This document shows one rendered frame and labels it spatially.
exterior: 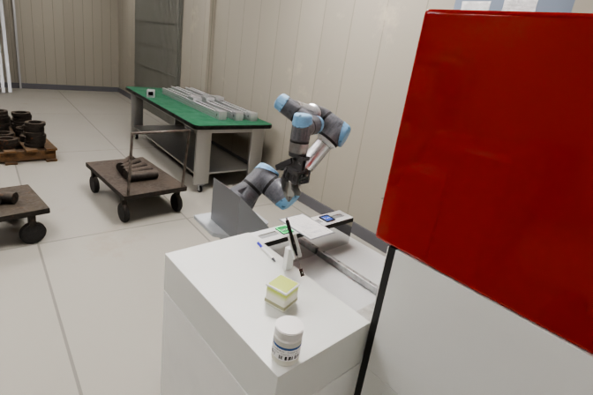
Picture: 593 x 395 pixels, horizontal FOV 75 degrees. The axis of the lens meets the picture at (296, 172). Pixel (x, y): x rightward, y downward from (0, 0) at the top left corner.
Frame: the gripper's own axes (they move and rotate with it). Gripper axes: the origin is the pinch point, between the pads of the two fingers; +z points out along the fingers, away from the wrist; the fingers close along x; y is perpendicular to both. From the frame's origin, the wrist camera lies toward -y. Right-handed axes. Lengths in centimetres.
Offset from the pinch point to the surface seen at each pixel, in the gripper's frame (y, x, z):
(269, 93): -276, 203, -1
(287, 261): 25.3, -20.0, 10.3
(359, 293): 35.4, 12.0, 28.6
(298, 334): 58, -45, 5
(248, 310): 36, -43, 14
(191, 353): 18, -50, 39
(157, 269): -134, 4, 111
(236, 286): 23.9, -39.3, 14.1
